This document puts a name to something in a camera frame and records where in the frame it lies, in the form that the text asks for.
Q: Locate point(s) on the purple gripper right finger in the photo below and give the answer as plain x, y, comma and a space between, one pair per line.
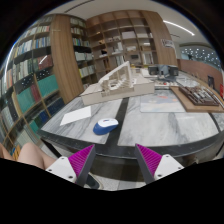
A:
153, 165

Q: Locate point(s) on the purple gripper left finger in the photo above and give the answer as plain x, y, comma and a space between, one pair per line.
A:
76, 167

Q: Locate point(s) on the blue and white computer mouse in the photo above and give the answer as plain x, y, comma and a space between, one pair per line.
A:
105, 126

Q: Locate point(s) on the person's bare knee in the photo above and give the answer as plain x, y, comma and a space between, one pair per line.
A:
29, 154

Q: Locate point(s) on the white paper sheet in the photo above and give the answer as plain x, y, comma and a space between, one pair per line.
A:
76, 115

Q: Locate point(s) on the brown architectural site model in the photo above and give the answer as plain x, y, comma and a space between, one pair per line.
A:
198, 99

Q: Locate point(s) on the white architectural building model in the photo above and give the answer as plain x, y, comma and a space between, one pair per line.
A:
123, 81

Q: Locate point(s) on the dark desk organizer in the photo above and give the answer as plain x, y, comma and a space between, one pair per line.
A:
161, 69

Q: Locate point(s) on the tall wooden bookshelf left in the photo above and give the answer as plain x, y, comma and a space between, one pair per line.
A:
39, 76

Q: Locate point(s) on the wooden shelf unit back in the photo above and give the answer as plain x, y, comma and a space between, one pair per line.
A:
103, 42

